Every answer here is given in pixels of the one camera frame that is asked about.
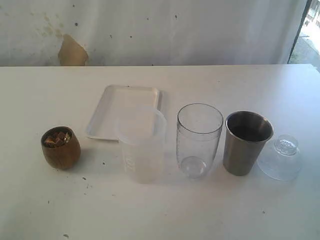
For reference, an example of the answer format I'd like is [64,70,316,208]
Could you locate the brown wooden cup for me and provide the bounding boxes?
[40,126,81,170]

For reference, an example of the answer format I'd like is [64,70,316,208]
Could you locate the white rectangular tray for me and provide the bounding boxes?
[85,84,162,141]

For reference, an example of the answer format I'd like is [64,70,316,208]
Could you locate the gold coin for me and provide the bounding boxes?
[63,133,71,144]

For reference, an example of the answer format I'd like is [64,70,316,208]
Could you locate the clear plastic shaker cup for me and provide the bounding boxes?
[176,103,224,179]

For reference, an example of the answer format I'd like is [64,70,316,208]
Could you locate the brown wooden cubes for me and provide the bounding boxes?
[43,131,71,148]

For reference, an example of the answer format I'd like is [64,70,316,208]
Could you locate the clear plastic shaker lid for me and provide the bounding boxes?
[257,134,303,181]

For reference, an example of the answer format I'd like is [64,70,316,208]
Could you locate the translucent plastic measuring cup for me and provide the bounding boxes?
[114,105,167,184]

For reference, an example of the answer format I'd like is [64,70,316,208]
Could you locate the stainless steel cup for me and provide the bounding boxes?
[222,110,274,176]

